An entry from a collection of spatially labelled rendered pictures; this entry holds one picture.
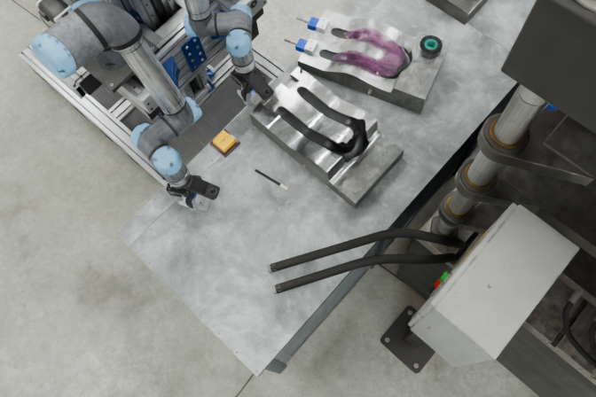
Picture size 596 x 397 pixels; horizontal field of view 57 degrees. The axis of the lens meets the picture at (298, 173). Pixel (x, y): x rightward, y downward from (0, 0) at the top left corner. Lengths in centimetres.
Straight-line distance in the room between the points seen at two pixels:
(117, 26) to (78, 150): 177
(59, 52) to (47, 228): 175
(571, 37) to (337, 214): 121
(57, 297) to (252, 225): 134
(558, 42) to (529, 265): 53
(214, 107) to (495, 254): 189
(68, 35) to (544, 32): 105
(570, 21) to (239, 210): 136
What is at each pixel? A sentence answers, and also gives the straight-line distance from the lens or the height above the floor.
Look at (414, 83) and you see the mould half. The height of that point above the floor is 91.
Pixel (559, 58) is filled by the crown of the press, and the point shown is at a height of 191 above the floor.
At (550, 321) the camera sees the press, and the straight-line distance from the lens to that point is 197.
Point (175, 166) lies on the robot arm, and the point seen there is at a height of 118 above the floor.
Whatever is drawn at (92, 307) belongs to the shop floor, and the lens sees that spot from 289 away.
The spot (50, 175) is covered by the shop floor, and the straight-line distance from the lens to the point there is 319.
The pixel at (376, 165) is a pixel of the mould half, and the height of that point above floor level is 86.
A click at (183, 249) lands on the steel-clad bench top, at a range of 194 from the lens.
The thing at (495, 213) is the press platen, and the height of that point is 104.
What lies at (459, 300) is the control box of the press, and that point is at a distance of 119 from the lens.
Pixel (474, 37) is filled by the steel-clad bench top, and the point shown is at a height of 80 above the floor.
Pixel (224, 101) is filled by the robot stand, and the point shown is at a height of 21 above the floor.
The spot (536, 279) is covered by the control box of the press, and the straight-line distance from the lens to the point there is 124.
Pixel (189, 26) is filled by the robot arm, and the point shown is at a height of 117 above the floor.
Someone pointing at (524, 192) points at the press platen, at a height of 129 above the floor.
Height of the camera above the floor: 262
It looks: 68 degrees down
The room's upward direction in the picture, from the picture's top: 10 degrees counter-clockwise
